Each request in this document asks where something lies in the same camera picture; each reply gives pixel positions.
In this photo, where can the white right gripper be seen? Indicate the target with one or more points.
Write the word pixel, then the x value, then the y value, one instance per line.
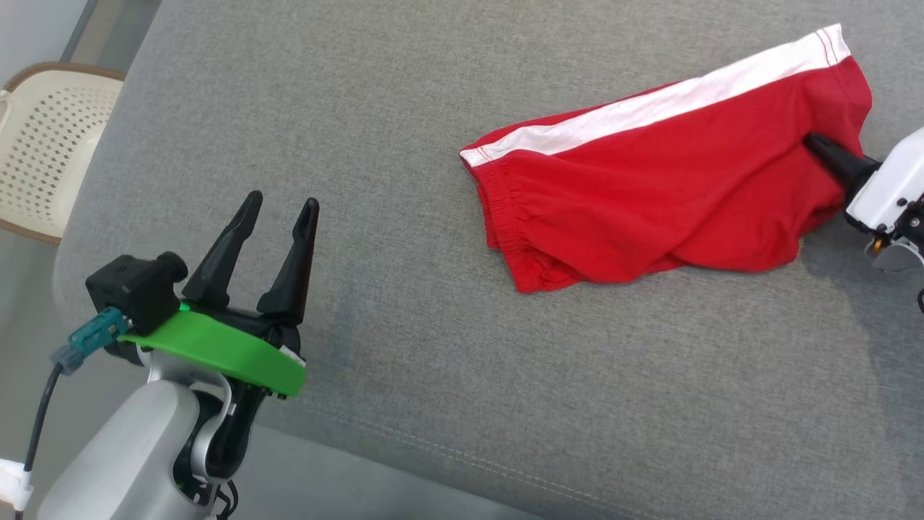
pixel 891 188

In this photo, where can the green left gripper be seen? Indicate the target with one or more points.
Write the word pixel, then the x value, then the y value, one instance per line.
pixel 216 347

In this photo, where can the red shorts with white stripe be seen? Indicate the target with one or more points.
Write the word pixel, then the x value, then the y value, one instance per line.
pixel 650 195

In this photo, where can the grey fabric sofa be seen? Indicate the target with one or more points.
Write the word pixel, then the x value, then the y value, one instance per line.
pixel 433 361

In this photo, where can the cream perforated laundry basket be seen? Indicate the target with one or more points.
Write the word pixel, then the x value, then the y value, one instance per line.
pixel 43 144

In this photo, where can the white tape strip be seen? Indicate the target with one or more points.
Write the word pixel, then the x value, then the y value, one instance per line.
pixel 14 484

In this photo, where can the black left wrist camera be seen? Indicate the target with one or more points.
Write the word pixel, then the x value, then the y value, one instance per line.
pixel 137 289

